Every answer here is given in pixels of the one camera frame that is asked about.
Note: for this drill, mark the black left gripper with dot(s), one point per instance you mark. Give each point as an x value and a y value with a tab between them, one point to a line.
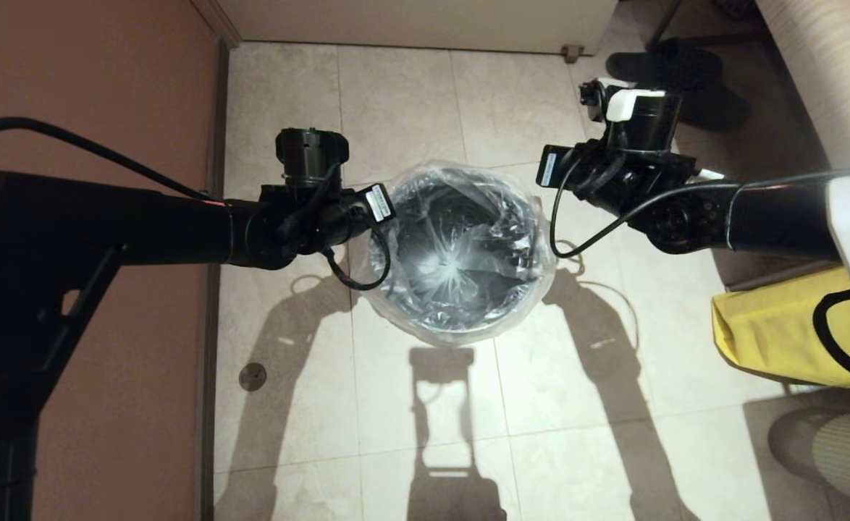
363	213

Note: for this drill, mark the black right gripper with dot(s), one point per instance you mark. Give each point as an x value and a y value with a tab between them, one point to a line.
566	170

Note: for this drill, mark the clear plastic trash bag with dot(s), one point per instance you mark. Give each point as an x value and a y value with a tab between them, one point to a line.
461	334

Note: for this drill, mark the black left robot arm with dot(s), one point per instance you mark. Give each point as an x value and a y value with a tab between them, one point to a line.
106	224

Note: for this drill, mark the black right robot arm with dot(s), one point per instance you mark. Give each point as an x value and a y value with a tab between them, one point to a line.
780	217

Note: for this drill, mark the grey round trash bin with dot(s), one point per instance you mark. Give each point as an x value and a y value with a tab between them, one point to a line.
461	217

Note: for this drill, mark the yellow cloth bag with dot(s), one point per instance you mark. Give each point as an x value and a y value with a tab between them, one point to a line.
765	325

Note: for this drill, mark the metal door stopper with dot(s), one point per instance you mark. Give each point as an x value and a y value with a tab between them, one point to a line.
571	53

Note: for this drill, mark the round metal floor plate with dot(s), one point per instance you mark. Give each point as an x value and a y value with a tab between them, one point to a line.
253	378

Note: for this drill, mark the white door panel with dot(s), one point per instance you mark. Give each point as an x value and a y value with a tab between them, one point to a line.
425	25

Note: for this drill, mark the beige striped sofa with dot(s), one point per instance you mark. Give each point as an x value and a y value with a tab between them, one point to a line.
830	72

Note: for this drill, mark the grey ribbed round stool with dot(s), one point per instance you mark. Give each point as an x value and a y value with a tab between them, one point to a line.
845	449

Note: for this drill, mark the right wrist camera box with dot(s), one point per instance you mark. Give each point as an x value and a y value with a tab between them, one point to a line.
593	95

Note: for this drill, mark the dark metal frame rail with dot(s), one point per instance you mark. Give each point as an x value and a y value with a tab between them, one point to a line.
780	278

